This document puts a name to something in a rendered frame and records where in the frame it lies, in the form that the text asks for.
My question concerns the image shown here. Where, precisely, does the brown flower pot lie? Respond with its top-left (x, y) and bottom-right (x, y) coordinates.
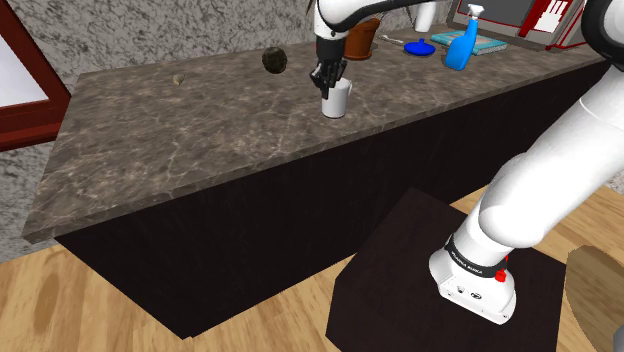
top-left (343, 17), bottom-right (381, 62)

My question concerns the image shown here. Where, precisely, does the white mug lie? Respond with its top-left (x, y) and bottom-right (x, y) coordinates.
top-left (321, 76), bottom-right (354, 120)

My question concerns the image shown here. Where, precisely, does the dark round ball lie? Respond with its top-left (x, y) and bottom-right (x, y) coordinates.
top-left (261, 46), bottom-right (289, 75)

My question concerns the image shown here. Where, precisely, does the blue round lid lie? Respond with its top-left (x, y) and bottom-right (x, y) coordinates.
top-left (403, 38), bottom-right (437, 58)

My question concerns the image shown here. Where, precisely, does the blue spray bottle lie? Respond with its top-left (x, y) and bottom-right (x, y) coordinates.
top-left (444, 4), bottom-right (486, 72)

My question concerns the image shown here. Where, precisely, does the teal book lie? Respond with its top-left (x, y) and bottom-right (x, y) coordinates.
top-left (430, 30), bottom-right (509, 56)

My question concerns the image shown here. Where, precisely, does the dark counter cabinet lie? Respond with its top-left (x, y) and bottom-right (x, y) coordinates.
top-left (54, 59), bottom-right (612, 340)

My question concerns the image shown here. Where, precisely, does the grey and red appliance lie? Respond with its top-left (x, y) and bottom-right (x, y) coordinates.
top-left (446, 0), bottom-right (591, 52)

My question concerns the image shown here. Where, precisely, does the dark robot stand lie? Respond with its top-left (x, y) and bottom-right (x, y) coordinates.
top-left (324, 186), bottom-right (568, 352)

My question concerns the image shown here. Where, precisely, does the red framed window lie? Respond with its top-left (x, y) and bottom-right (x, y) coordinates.
top-left (0, 0), bottom-right (72, 152)

